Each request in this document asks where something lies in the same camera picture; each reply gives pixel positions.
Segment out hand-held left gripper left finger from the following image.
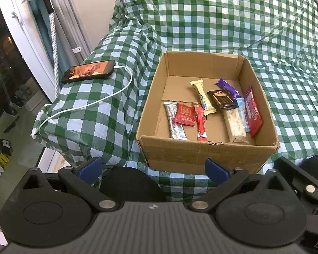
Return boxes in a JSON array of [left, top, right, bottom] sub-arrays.
[[20, 157, 120, 213]]

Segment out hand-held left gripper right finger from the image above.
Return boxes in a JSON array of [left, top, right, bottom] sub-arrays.
[[188, 158, 292, 213]]

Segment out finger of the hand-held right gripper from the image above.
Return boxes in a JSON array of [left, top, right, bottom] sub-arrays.
[[274, 156, 318, 199]]

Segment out brown cardboard box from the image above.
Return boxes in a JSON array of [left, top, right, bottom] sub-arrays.
[[136, 51, 281, 176]]

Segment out thin red stick packet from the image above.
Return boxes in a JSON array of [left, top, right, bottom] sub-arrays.
[[195, 106, 208, 141]]

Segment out clear nut bar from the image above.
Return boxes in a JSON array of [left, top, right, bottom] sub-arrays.
[[223, 107, 248, 144]]

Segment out silver stick packet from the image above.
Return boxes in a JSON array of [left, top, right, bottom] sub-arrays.
[[163, 101, 188, 140]]

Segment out red square snack packet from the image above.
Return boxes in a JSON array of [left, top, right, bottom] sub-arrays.
[[173, 103, 196, 127]]

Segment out light blue candy packet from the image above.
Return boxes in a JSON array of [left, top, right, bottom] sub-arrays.
[[236, 98, 250, 133]]

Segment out large red snack packet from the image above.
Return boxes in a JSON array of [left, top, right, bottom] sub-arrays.
[[243, 85, 264, 138]]

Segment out dark brown chocolate packet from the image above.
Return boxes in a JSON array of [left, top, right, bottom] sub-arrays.
[[207, 89, 239, 110]]

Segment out cream yellow snack bar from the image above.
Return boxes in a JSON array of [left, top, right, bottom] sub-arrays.
[[190, 79, 217, 116]]

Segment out purple wafer bar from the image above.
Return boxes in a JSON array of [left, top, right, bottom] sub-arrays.
[[215, 78, 242, 99]]

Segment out dark round object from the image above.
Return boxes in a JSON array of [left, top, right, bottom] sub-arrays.
[[99, 166, 167, 204]]

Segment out black smartphone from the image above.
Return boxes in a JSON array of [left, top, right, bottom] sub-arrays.
[[61, 60, 116, 84]]

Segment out grey shoes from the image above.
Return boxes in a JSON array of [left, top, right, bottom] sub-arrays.
[[11, 84, 33, 109]]

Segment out black garment steamer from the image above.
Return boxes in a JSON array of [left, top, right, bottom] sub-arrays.
[[21, 0, 61, 99]]

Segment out grey curtain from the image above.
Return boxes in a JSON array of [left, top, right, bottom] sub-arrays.
[[52, 0, 91, 60]]

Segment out green checked sofa cover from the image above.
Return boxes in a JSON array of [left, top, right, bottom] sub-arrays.
[[30, 0, 318, 204]]

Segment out teal curtain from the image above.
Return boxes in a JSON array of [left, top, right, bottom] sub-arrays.
[[28, 0, 56, 70]]

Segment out white charging cable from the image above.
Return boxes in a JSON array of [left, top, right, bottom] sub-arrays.
[[32, 65, 133, 138]]

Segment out white door frame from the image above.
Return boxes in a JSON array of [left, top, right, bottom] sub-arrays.
[[0, 0, 57, 104]]

